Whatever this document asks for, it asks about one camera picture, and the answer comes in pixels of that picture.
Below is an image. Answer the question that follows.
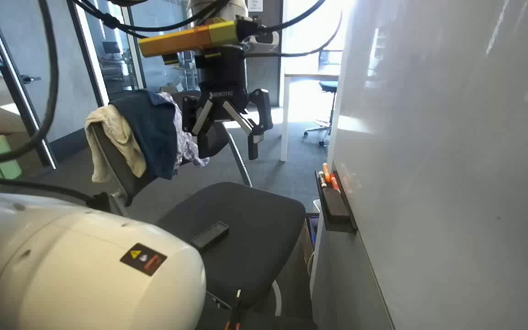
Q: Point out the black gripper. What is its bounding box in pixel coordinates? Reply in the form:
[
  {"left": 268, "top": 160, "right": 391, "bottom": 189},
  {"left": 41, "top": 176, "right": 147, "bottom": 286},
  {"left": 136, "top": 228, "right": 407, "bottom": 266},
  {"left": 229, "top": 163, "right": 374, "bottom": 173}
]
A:
[{"left": 180, "top": 46, "right": 275, "bottom": 162}]

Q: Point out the purple checkered cloth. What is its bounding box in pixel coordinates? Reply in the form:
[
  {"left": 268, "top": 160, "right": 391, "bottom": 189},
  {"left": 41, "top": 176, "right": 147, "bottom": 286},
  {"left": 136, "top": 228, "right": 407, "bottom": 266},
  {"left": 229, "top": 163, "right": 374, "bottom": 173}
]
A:
[{"left": 156, "top": 90, "right": 209, "bottom": 171}]

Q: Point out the navy blue garment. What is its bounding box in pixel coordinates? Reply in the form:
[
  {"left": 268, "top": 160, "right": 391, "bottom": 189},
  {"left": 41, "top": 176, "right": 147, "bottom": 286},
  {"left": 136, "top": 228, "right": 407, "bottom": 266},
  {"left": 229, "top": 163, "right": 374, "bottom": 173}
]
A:
[{"left": 112, "top": 90, "right": 182, "bottom": 182}]

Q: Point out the cream towel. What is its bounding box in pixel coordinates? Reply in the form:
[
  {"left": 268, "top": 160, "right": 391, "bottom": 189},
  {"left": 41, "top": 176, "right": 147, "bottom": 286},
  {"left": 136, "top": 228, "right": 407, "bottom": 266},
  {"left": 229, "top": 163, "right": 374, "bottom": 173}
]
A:
[{"left": 85, "top": 105, "right": 151, "bottom": 185}]

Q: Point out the blue swivel office chair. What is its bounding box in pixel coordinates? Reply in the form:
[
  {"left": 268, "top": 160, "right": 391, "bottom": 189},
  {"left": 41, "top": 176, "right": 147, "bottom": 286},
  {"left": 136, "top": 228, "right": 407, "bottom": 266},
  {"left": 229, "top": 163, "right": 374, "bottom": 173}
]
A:
[{"left": 301, "top": 79, "right": 339, "bottom": 149}]

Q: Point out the dark grey chair seat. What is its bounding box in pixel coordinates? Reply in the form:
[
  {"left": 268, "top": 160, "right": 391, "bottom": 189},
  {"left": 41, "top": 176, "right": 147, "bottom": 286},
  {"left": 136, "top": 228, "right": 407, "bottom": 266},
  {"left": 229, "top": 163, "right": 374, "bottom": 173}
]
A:
[{"left": 156, "top": 180, "right": 310, "bottom": 312}]

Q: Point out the grey door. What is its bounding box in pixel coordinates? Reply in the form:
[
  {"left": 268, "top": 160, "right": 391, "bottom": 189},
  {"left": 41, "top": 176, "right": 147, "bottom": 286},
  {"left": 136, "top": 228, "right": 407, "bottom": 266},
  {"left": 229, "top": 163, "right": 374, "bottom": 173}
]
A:
[{"left": 244, "top": 0, "right": 284, "bottom": 107}]

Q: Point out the white desk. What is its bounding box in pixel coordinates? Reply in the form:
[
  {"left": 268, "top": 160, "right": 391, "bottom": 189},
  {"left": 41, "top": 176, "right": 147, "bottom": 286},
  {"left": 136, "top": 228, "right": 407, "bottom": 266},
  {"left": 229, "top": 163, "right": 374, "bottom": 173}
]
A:
[{"left": 279, "top": 68, "right": 343, "bottom": 165}]

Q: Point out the orange handheld tool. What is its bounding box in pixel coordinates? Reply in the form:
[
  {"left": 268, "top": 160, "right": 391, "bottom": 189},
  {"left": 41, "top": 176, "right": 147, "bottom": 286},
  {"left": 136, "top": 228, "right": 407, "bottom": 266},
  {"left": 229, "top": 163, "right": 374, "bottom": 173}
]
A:
[{"left": 138, "top": 19, "right": 261, "bottom": 61}]

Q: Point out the dark framed monitor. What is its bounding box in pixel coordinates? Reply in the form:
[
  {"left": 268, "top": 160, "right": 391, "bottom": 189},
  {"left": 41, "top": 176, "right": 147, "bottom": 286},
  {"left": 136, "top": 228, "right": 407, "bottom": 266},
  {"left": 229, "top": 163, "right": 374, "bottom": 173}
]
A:
[{"left": 317, "top": 48, "right": 345, "bottom": 74}]

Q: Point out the orange marker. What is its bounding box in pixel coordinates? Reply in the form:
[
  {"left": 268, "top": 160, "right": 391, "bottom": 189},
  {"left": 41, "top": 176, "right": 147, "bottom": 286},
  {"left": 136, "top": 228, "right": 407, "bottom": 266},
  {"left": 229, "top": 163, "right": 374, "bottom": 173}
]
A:
[{"left": 321, "top": 162, "right": 343, "bottom": 195}]

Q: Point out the small black rectangular block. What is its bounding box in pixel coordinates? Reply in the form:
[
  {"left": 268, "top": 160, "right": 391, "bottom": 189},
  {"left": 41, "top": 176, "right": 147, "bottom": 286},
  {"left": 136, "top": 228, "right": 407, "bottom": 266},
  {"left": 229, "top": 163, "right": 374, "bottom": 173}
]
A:
[{"left": 187, "top": 220, "right": 233, "bottom": 251}]

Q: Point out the black whiteboard eraser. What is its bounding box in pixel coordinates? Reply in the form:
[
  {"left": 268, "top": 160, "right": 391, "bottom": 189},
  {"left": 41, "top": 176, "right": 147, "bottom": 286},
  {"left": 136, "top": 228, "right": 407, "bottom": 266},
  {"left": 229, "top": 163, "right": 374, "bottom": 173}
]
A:
[{"left": 321, "top": 187, "right": 356, "bottom": 226}]

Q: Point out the grey metal diagonal bar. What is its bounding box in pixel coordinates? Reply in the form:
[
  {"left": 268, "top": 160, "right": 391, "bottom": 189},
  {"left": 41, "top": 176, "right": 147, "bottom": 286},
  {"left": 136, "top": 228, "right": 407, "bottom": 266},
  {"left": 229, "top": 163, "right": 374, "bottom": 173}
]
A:
[
  {"left": 66, "top": 0, "right": 112, "bottom": 110},
  {"left": 0, "top": 0, "right": 59, "bottom": 173}
]

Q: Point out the black whiteboard tray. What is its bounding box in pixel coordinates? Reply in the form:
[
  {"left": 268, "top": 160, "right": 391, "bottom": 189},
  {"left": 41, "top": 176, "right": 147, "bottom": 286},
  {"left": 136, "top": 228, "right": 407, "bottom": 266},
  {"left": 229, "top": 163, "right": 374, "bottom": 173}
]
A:
[{"left": 316, "top": 173, "right": 360, "bottom": 237}]

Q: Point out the black stick with orange tip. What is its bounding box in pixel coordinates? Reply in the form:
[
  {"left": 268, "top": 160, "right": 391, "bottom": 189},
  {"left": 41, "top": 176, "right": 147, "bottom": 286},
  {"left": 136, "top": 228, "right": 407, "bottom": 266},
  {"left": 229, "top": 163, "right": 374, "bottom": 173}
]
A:
[{"left": 229, "top": 288, "right": 246, "bottom": 330}]

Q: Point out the large whiteboard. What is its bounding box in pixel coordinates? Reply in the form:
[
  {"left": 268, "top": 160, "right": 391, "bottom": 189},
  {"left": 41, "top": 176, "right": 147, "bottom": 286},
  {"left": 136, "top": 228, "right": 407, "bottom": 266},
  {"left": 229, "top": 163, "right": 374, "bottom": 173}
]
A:
[{"left": 308, "top": 0, "right": 528, "bottom": 330}]

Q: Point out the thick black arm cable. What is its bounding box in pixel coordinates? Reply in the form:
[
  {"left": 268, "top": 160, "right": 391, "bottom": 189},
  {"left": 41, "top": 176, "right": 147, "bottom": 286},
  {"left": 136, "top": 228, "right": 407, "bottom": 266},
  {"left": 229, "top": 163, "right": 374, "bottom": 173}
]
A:
[{"left": 0, "top": 0, "right": 63, "bottom": 165}]

